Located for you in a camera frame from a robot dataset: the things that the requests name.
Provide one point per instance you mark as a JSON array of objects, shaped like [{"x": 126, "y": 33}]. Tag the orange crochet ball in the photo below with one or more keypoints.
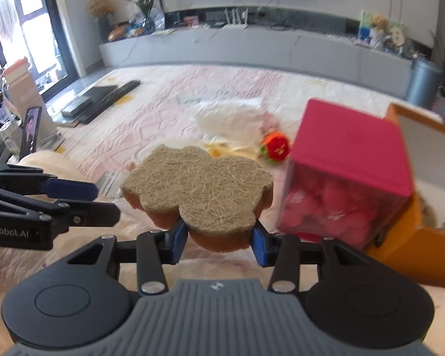
[{"x": 276, "y": 146}]

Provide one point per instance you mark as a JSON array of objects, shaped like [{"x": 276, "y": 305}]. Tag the white router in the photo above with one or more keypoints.
[{"x": 235, "y": 20}]

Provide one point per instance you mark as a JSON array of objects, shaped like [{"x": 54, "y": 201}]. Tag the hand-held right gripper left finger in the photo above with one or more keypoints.
[{"x": 178, "y": 243}]

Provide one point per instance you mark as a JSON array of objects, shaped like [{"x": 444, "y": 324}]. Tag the dried flowers in dark vase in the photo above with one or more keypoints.
[{"x": 102, "y": 15}]

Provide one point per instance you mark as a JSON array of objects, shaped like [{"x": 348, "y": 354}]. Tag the flower-shaped loofah sponge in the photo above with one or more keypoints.
[{"x": 196, "y": 189}]

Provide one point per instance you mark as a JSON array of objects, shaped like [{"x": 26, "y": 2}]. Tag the clear plastic bottle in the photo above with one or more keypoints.
[{"x": 157, "y": 16}]

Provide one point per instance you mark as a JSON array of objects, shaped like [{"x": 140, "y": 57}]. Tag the black remote control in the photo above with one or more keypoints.
[{"x": 118, "y": 92}]

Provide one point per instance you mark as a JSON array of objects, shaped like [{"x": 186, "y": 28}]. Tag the small pink box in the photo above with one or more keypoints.
[{"x": 191, "y": 20}]

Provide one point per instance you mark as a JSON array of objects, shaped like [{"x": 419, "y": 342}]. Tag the pink white crochet piece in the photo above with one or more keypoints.
[{"x": 230, "y": 120}]

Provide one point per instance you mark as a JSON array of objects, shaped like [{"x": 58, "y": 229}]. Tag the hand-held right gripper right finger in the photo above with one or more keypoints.
[{"x": 259, "y": 246}]

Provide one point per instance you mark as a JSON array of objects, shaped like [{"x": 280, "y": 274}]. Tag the yellow paper piece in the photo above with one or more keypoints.
[{"x": 125, "y": 101}]

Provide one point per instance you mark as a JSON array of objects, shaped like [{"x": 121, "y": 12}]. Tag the dark flat board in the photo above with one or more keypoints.
[{"x": 85, "y": 105}]

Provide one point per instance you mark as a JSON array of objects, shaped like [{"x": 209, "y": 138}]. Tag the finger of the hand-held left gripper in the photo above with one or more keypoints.
[
  {"x": 96, "y": 214},
  {"x": 72, "y": 190}
]

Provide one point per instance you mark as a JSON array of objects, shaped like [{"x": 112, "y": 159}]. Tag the glass balcony door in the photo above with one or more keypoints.
[{"x": 29, "y": 26}]

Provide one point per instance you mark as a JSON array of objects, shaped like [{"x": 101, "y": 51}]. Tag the stack of cardboard boxes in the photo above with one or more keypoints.
[{"x": 22, "y": 89}]

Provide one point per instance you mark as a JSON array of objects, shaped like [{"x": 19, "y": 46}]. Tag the brown teddy bear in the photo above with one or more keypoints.
[{"x": 379, "y": 29}]

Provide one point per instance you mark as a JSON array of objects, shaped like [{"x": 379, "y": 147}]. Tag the yellow crochet piece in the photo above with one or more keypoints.
[{"x": 222, "y": 151}]

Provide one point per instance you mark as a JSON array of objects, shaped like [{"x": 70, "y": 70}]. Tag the white round plush toy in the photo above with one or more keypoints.
[{"x": 396, "y": 36}]

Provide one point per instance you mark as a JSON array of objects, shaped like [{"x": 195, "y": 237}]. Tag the grey low cabinet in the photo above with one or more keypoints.
[{"x": 244, "y": 48}]

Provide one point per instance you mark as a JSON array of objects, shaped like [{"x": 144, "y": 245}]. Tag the cream fluffy cushion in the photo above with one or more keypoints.
[{"x": 48, "y": 160}]

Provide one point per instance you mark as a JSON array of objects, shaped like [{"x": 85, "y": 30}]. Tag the pink patterned rug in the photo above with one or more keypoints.
[{"x": 133, "y": 126}]

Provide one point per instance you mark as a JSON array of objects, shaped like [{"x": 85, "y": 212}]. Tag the green plant in glass vase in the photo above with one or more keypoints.
[{"x": 146, "y": 7}]

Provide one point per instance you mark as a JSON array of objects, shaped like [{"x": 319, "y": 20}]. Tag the black tablet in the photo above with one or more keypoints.
[{"x": 31, "y": 129}]

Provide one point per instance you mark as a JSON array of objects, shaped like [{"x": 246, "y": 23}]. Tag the brown bread-shaped object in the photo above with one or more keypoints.
[{"x": 118, "y": 33}]

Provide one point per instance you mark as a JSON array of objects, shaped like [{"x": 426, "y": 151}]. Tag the grey metal trash can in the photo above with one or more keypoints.
[{"x": 424, "y": 81}]

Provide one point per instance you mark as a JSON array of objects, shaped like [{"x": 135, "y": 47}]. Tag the orange storage box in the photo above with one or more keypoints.
[{"x": 430, "y": 252}]

